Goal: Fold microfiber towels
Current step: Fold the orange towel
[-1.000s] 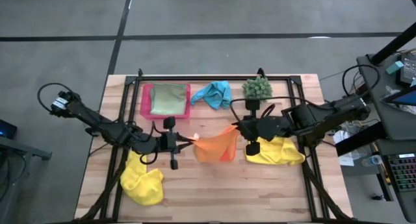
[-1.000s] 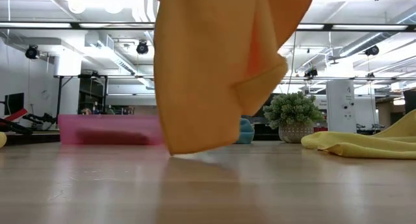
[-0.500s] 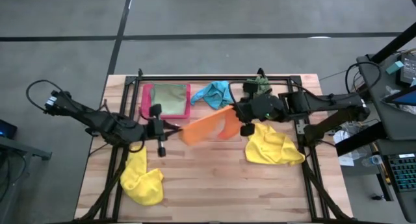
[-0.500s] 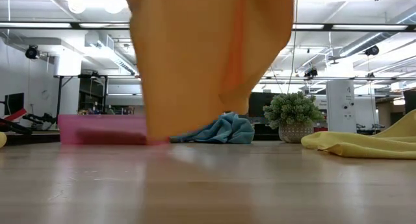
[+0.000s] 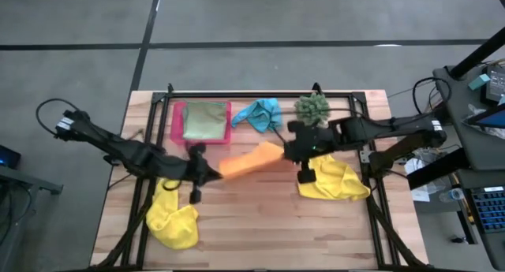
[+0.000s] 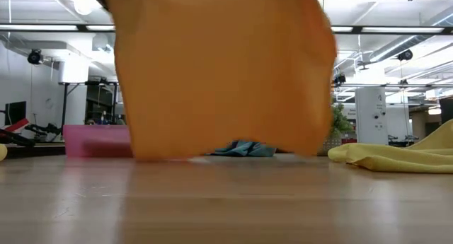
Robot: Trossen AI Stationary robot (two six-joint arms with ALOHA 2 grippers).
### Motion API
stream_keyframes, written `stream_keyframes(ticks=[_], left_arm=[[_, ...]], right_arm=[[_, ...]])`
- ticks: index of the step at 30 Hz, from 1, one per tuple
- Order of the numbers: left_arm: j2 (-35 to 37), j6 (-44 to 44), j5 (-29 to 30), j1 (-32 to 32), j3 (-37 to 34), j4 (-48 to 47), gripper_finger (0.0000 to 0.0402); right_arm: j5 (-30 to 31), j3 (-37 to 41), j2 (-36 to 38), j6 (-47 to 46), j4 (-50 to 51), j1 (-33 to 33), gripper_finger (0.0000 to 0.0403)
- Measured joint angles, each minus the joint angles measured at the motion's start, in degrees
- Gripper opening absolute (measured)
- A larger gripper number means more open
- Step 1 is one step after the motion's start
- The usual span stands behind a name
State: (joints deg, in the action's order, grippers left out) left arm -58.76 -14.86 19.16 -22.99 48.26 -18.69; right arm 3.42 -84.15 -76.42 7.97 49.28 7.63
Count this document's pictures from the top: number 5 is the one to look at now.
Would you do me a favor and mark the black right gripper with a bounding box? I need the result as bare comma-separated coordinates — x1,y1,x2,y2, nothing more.
275,121,342,163

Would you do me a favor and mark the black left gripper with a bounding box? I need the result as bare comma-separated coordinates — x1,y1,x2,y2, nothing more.
173,143,224,187

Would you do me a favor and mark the orange microfiber towel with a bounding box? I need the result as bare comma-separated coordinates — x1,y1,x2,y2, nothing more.
219,140,286,181

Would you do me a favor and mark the pale green microfiber towel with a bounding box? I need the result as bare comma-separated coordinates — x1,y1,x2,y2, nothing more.
181,101,229,141

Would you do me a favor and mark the yellow microfiber towel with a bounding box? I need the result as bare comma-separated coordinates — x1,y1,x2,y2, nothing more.
297,153,371,203
145,177,200,251

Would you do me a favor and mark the blue microfiber towel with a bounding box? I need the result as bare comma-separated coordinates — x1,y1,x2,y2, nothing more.
230,98,285,134

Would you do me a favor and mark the green artificial plant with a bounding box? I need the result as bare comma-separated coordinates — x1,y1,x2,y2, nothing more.
294,91,332,129

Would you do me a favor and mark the pink plastic bin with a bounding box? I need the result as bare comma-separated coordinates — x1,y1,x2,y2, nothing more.
170,100,233,146

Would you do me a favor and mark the white paper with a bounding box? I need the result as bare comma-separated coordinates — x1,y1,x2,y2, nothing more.
404,157,436,203

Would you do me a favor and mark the black support beam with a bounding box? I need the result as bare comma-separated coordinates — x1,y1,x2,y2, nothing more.
406,147,471,191

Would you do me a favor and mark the clear plastic bottle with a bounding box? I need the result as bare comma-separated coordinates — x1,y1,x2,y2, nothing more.
439,188,467,204

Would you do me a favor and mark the dark grey side desk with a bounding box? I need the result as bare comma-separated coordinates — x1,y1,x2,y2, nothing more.
432,65,505,173

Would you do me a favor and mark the grey metal desk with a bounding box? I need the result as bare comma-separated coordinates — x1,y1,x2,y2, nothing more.
0,165,64,272

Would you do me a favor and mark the black device with blue light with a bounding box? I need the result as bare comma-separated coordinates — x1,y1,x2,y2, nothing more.
0,144,22,170

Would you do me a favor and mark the teal block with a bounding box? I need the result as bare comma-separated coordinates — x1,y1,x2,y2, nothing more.
468,73,492,91

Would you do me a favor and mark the tablet with blue screen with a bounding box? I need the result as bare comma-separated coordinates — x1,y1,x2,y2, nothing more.
464,102,505,130

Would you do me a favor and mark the backlit keyboard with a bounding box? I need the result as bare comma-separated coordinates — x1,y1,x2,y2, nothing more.
469,184,505,234

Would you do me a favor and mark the black pole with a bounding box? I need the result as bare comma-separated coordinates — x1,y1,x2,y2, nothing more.
449,27,505,80

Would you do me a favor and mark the black electronic device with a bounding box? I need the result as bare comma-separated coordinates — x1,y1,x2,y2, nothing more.
484,64,505,104

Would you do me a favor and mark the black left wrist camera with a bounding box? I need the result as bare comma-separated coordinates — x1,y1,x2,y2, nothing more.
189,185,204,205

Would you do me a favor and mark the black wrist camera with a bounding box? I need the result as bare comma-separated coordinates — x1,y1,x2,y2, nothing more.
189,185,204,205
297,162,318,185

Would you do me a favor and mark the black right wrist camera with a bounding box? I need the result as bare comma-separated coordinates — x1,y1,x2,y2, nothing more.
297,162,318,185

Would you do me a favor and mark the black aluminium table frame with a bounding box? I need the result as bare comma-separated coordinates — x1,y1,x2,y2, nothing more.
88,82,433,272

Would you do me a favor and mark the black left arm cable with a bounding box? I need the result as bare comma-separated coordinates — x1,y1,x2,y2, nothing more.
35,98,183,193

